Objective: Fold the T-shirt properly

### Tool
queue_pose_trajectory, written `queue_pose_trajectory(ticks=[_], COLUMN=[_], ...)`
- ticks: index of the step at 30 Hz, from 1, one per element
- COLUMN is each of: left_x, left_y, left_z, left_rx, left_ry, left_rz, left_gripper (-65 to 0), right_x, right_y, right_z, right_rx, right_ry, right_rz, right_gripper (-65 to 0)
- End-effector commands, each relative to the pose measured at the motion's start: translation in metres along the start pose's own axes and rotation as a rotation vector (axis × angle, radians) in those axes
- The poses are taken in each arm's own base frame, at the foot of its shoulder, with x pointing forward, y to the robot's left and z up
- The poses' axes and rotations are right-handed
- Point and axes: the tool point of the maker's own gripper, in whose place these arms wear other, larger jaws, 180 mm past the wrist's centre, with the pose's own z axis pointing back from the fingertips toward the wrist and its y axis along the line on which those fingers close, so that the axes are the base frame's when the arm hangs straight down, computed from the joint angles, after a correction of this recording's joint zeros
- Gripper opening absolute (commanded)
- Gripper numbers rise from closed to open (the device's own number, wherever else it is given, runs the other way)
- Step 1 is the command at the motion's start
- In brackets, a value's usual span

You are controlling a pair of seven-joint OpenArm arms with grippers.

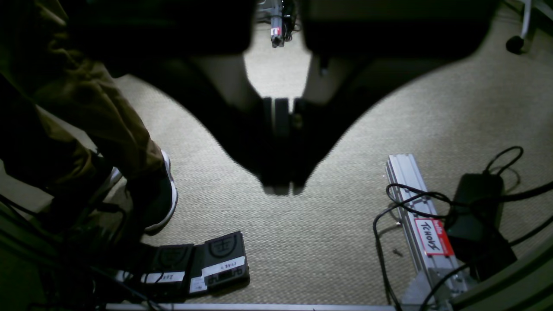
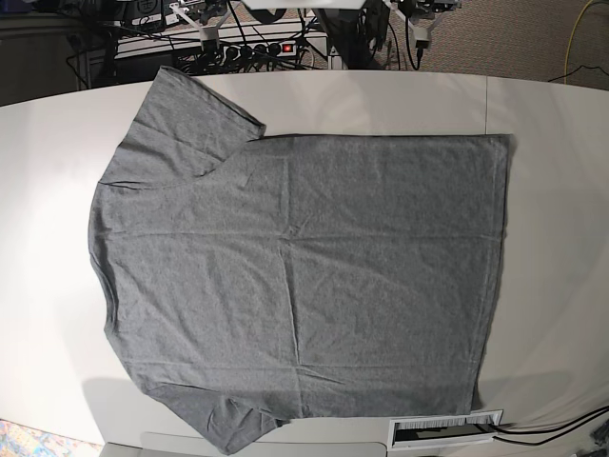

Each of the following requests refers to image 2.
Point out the grey T-shirt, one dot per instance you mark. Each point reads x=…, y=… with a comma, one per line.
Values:
x=252, y=280

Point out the white table leg column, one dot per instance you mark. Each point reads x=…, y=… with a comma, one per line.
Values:
x=333, y=57

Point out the white power strip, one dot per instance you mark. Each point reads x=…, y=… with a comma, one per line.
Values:
x=272, y=51

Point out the black equipment box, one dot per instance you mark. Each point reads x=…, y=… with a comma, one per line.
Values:
x=144, y=13

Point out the table cable grommet box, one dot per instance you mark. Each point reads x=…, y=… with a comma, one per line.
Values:
x=426, y=432

